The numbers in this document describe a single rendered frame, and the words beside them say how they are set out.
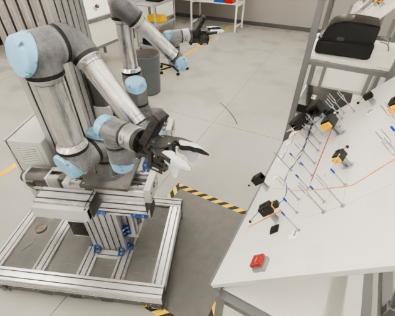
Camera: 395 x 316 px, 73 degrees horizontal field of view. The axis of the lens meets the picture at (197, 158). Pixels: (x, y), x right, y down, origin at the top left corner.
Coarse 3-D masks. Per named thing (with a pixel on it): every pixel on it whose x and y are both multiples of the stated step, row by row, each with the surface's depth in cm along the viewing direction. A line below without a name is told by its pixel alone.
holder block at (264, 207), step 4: (268, 200) 114; (260, 204) 116; (264, 204) 114; (268, 204) 111; (260, 208) 113; (264, 208) 112; (268, 208) 111; (260, 212) 113; (264, 212) 113; (268, 212) 112; (272, 212) 111; (264, 216) 114
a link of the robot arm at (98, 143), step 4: (92, 128) 112; (88, 132) 109; (92, 132) 109; (88, 136) 108; (92, 136) 107; (96, 136) 107; (88, 140) 107; (92, 140) 107; (96, 140) 108; (100, 140) 108; (96, 144) 107; (100, 144) 108; (104, 144) 109; (96, 148) 107; (100, 148) 108; (104, 148) 110; (100, 152) 108; (104, 152) 110; (100, 156) 109; (104, 156) 111; (100, 160) 110; (104, 160) 115; (108, 160) 115
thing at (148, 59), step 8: (144, 56) 396; (152, 56) 396; (144, 64) 396; (152, 64) 401; (144, 72) 405; (152, 72) 409; (152, 80) 417; (160, 80) 434; (152, 88) 426; (160, 88) 442
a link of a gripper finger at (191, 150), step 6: (180, 144) 72; (186, 144) 72; (192, 144) 72; (180, 150) 74; (186, 150) 73; (192, 150) 72; (198, 150) 71; (204, 150) 71; (186, 156) 75; (192, 156) 74; (192, 162) 75
